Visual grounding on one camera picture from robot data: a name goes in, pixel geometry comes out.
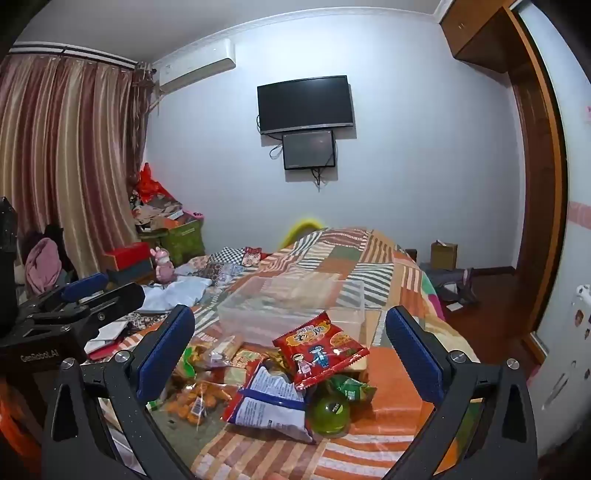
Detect brown wooden door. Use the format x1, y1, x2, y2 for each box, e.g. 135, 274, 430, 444
503, 9, 570, 334

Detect clear plastic container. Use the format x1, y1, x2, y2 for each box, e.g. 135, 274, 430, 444
217, 275, 365, 347

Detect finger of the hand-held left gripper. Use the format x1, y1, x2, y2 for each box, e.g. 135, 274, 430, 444
28, 272, 110, 315
32, 282, 147, 325

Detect striped curtain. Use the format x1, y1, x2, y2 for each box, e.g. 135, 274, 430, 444
0, 53, 154, 289

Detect pink garment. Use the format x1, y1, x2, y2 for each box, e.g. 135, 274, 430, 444
25, 237, 64, 294

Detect pink wall stickers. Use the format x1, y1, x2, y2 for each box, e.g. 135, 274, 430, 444
568, 200, 591, 228

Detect white books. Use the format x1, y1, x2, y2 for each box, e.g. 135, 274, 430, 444
85, 318, 131, 356

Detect red box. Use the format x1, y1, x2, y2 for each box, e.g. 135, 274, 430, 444
102, 242, 153, 274

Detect grey clothes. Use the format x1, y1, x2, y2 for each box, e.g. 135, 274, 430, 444
425, 268, 481, 305

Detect black wall television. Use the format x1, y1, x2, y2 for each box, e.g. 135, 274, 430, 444
257, 75, 355, 136

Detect blue white snack packet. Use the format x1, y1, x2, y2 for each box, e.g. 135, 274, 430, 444
222, 362, 317, 444

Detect wooden overhead cabinet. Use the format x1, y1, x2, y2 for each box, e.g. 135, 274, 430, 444
438, 0, 523, 75

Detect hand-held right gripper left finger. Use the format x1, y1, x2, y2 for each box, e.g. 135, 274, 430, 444
41, 305, 197, 480

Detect pink plush toy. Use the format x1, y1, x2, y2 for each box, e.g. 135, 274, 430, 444
150, 247, 176, 283

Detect green storage box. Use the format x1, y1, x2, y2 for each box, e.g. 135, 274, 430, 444
164, 219, 206, 264

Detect small black wall monitor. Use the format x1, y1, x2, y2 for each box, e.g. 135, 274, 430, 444
281, 130, 337, 171

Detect orange cloth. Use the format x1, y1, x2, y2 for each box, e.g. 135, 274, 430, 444
0, 369, 43, 464

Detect white fridge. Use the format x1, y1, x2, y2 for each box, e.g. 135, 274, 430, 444
529, 277, 591, 460

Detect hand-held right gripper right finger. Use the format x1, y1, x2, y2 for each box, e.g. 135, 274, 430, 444
385, 305, 539, 480

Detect striped patchwork bedspread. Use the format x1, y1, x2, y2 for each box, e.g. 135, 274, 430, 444
152, 226, 481, 480

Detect pile of cardboard clutter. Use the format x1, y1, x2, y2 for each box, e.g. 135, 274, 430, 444
131, 194, 206, 234

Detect green jelly cup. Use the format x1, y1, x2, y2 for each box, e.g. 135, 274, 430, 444
308, 385, 352, 437

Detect red plastic bag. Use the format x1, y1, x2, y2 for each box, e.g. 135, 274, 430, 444
136, 162, 165, 204

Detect white air conditioner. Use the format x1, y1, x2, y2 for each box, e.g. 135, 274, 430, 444
152, 38, 236, 91

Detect curtain rail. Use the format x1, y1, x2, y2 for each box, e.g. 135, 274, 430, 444
11, 41, 139, 70

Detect yellow snack packet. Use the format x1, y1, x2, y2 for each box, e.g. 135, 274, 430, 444
231, 348, 265, 384

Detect orange puffs snack bag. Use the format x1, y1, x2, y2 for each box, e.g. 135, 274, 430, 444
166, 381, 236, 418

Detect red snack packet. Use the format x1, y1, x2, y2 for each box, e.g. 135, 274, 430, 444
272, 311, 370, 391

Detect green snack packet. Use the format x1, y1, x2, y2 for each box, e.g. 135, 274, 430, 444
330, 374, 377, 403

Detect clear biscuit packet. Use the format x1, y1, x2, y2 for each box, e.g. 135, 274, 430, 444
185, 337, 242, 370

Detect brown paper bag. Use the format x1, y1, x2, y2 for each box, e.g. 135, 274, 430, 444
430, 241, 459, 271

